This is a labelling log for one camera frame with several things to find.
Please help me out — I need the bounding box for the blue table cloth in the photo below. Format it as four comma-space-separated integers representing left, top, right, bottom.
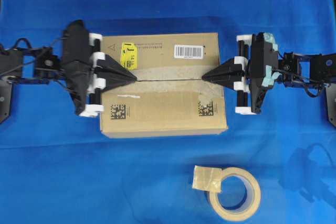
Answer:
1, 0, 335, 223

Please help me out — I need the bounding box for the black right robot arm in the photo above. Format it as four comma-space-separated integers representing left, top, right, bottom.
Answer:
202, 32, 335, 125

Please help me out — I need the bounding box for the brown cardboard box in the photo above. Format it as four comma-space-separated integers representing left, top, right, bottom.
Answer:
100, 33, 228, 138

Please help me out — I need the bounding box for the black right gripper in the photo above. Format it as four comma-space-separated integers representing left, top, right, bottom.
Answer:
202, 33, 279, 115

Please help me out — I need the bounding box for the beige packing tape roll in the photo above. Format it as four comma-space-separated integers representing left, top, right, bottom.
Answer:
192, 165, 261, 222

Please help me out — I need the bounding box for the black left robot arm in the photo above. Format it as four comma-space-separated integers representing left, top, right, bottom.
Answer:
1, 20, 137, 122

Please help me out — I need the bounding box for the black wrapped left gripper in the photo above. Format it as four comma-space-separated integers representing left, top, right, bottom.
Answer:
60, 20, 137, 117

